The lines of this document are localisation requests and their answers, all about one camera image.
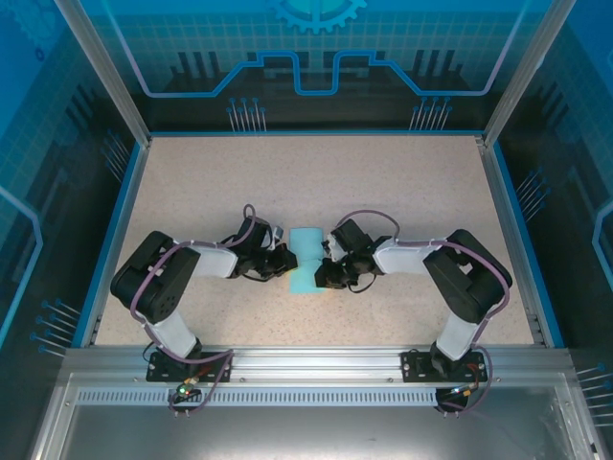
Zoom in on light blue cloth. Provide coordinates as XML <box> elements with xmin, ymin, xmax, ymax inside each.
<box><xmin>288</xmin><ymin>226</ymin><xmax>327</xmax><ymax>295</ymax></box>

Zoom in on long aluminium mounting rail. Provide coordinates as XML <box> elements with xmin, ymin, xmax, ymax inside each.
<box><xmin>64</xmin><ymin>347</ymin><xmax>571</xmax><ymax>384</ymax></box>

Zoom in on aluminium frame post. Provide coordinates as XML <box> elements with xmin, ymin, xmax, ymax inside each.
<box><xmin>51</xmin><ymin>0</ymin><xmax>153</xmax><ymax>148</ymax></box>
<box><xmin>481</xmin><ymin>0</ymin><xmax>580</xmax><ymax>148</ymax></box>

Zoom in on black base plate of right arm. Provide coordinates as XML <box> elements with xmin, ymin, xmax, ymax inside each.
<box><xmin>400</xmin><ymin>349</ymin><xmax>488</xmax><ymax>383</ymax></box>

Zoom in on slotted grey cable duct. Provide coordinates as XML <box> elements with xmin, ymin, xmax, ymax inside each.
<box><xmin>75</xmin><ymin>388</ymin><xmax>444</xmax><ymax>409</ymax></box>

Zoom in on cable connector with LED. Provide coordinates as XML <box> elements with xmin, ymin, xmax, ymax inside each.
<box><xmin>174</xmin><ymin>376</ymin><xmax>200</xmax><ymax>402</ymax></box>
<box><xmin>447</xmin><ymin>382</ymin><xmax>481</xmax><ymax>400</ymax></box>

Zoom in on blue-edged aluminium side rail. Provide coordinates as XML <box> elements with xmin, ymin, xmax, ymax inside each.
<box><xmin>71</xmin><ymin>136</ymin><xmax>153</xmax><ymax>349</ymax></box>
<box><xmin>477</xmin><ymin>135</ymin><xmax>569</xmax><ymax>349</ymax></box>

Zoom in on black base plate of left arm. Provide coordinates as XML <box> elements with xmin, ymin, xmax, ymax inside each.
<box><xmin>146</xmin><ymin>352</ymin><xmax>234</xmax><ymax>383</ymax></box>

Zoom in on brushed metal tray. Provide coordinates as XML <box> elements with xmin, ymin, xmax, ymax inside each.
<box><xmin>28</xmin><ymin>372</ymin><xmax>612</xmax><ymax>460</ymax></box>

